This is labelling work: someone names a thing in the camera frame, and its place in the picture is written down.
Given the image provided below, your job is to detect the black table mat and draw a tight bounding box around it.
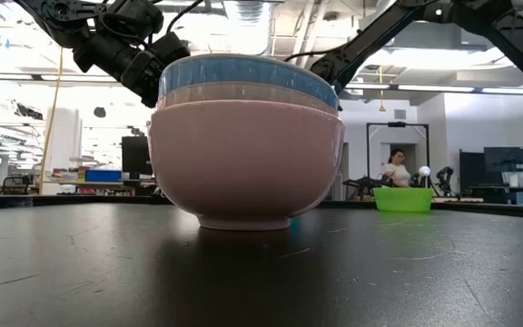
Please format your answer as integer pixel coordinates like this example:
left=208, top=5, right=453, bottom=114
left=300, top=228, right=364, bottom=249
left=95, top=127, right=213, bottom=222
left=0, top=202, right=523, bottom=327

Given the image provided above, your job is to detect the black metal frame stand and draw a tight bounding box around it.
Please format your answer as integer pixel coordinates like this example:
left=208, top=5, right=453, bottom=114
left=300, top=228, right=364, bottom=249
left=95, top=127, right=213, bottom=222
left=366, top=121, right=431, bottom=194

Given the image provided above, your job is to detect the ceramic bowl with blue interior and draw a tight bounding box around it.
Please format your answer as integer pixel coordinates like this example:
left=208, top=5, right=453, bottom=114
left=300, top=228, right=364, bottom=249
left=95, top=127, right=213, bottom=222
left=155, top=81, right=339, bottom=115

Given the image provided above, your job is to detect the green plastic bowl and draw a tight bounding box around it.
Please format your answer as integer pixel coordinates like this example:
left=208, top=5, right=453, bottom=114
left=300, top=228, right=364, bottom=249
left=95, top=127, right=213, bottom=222
left=372, top=186, right=434, bottom=213

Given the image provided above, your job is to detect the black computer monitor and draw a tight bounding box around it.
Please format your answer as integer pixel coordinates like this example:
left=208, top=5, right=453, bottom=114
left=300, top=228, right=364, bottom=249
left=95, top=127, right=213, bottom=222
left=121, top=135, right=153, bottom=177

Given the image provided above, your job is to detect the blue storage bin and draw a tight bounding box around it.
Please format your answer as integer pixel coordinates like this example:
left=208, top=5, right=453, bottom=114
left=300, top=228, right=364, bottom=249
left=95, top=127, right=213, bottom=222
left=84, top=169, right=123, bottom=183

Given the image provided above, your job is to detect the person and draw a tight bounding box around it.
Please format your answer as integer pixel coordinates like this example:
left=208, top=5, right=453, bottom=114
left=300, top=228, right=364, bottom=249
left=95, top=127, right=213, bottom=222
left=382, top=147, right=412, bottom=188

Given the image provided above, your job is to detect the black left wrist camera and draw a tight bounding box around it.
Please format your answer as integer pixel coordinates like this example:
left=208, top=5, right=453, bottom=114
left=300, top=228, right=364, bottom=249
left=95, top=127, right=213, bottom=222
left=100, top=0, right=165, bottom=40

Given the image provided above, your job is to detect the black dual monitor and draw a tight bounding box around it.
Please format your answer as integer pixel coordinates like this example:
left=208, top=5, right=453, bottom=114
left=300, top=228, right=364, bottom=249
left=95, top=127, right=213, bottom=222
left=459, top=145, right=523, bottom=199

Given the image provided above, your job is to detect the ceramic bowl with tan interior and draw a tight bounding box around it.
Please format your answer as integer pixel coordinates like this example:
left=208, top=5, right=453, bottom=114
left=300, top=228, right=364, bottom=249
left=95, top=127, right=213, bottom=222
left=146, top=99, right=346, bottom=232

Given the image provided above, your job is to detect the large blue plastic bowl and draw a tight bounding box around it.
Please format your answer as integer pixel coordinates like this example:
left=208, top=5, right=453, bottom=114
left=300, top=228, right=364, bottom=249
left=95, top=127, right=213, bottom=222
left=158, top=53, right=340, bottom=110

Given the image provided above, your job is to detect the yellow hanging cord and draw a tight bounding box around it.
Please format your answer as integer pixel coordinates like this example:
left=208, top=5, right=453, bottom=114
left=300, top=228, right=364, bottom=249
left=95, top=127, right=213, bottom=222
left=377, top=65, right=387, bottom=113

